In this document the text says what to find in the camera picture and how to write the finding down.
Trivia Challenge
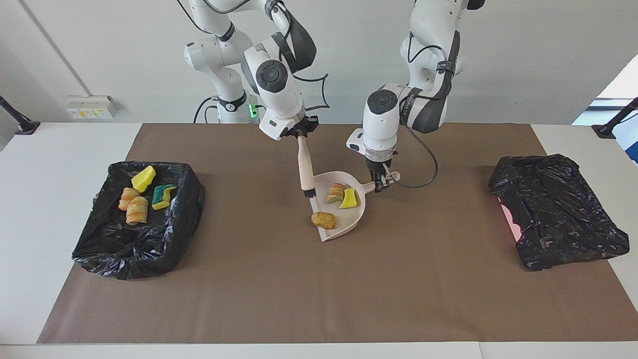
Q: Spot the black camera stand base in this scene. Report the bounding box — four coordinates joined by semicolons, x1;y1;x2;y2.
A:
592;96;638;140
0;95;41;136

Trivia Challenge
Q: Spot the black trash bag lined bin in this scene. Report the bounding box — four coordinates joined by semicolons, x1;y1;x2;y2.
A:
71;160;206;281

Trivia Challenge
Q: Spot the yellow sponge wedge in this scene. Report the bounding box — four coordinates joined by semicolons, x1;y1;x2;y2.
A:
131;166;157;193

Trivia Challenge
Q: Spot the grey wall conduit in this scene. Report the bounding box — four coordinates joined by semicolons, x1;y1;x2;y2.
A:
19;0;91;96

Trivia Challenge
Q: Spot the beige plastic dustpan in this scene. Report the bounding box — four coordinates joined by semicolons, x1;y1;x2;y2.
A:
306;171;401;243

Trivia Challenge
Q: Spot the black base power cable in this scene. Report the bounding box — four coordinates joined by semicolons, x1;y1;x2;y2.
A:
193;96;220;124

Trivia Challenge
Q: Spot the small orange striped toy croissant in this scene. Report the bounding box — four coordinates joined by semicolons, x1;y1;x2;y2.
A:
118;187;141;211

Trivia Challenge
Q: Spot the brown paper table mat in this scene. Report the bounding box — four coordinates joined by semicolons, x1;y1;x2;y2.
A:
36;122;638;345

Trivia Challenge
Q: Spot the notched yellow sponge green backing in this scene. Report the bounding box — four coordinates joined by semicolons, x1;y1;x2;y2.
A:
152;184;177;210

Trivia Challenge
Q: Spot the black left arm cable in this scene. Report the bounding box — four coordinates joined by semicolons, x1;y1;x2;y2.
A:
389;30;467;189

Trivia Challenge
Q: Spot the brown toy nugget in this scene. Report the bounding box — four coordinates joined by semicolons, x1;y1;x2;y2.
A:
311;211;337;230

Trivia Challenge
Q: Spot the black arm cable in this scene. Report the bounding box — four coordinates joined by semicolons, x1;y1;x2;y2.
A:
177;0;330;111
389;30;467;189

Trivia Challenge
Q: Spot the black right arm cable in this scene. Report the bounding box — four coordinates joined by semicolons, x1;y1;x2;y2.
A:
177;0;330;111

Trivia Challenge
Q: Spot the large beige toy croissant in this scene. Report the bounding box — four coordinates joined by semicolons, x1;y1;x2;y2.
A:
126;196;150;225

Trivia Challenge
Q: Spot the white wall socket box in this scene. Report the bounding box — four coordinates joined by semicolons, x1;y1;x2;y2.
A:
65;95;119;121

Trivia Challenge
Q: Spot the beige brush with black bristles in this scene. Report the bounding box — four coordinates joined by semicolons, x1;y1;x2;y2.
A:
297;136;318;199

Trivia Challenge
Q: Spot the pink bin with black bag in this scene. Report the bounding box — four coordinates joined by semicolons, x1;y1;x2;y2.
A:
488;154;631;271

